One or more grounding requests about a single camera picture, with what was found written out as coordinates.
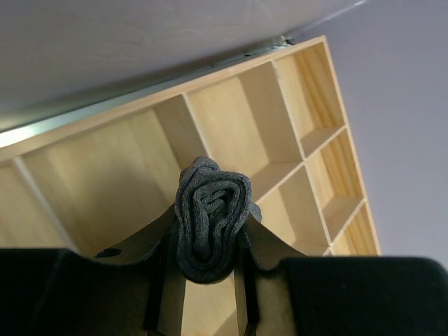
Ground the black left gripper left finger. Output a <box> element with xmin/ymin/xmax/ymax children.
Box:
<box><xmin>1</xmin><ymin>208</ymin><xmax>186</xmax><ymax>335</ymax></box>

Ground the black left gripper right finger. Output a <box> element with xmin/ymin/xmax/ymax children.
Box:
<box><xmin>234</xmin><ymin>216</ymin><xmax>447</xmax><ymax>335</ymax></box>

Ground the grey sock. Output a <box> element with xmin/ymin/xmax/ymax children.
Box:
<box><xmin>174</xmin><ymin>156</ymin><xmax>262</xmax><ymax>284</ymax></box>

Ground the wooden compartment tray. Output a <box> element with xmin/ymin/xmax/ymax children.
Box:
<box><xmin>0</xmin><ymin>34</ymin><xmax>382</xmax><ymax>336</ymax></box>

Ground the aluminium frame rail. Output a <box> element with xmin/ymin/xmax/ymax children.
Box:
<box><xmin>1</xmin><ymin>36</ymin><xmax>295</xmax><ymax>148</ymax></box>

